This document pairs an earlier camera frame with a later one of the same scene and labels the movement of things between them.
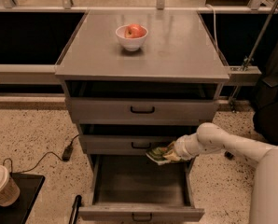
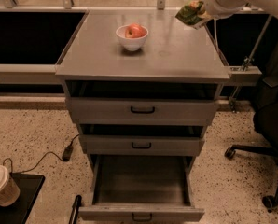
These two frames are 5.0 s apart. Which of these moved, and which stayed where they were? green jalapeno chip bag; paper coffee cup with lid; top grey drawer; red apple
Moved: green jalapeno chip bag
Stayed: red apple; paper coffee cup with lid; top grey drawer
